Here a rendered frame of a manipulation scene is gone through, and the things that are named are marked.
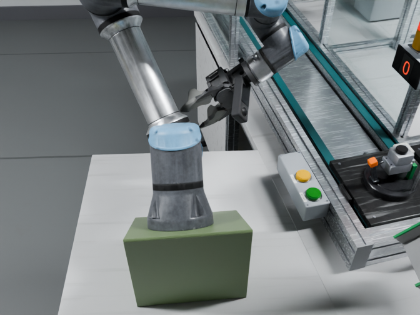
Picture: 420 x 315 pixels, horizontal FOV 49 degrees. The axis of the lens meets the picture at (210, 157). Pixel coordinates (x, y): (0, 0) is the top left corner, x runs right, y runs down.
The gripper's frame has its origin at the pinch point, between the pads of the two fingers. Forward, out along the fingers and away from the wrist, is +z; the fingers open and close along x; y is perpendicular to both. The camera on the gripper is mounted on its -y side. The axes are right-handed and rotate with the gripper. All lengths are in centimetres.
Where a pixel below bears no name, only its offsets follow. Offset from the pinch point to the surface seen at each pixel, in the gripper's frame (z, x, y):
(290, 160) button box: -14.0, -26.3, -9.5
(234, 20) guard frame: -20, -25, 57
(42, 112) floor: 124, -69, 158
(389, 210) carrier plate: -30, -33, -35
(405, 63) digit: -54, -24, -4
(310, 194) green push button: -15.0, -23.8, -24.2
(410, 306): -22, -38, -56
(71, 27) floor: 109, -93, 273
